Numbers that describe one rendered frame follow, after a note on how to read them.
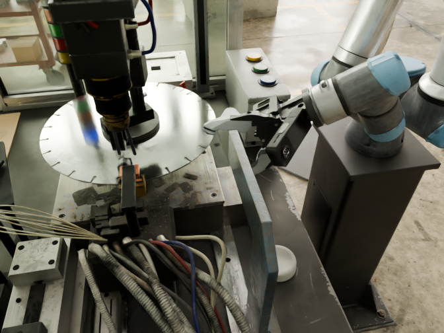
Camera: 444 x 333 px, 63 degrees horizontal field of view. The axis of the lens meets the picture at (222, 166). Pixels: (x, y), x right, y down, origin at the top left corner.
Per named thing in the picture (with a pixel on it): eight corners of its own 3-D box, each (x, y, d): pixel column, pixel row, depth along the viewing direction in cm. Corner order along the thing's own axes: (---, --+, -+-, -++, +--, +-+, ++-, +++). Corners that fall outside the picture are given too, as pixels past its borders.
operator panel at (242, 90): (224, 94, 118) (224, 50, 108) (258, 91, 119) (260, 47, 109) (245, 147, 97) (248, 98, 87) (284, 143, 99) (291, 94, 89)
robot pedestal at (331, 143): (346, 238, 167) (399, 95, 117) (393, 322, 138) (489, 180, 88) (262, 252, 161) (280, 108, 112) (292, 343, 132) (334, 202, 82)
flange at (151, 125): (170, 128, 69) (168, 117, 67) (114, 148, 64) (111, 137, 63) (145, 102, 76) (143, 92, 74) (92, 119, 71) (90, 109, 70)
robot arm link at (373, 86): (416, 100, 62) (409, 69, 55) (353, 127, 66) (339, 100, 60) (399, 69, 66) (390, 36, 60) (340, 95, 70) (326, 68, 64)
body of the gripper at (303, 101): (266, 133, 77) (320, 108, 72) (267, 158, 71) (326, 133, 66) (248, 106, 73) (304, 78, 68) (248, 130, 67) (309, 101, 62)
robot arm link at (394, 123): (375, 98, 79) (363, 66, 71) (417, 125, 71) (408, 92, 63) (347, 123, 80) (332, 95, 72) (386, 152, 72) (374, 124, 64)
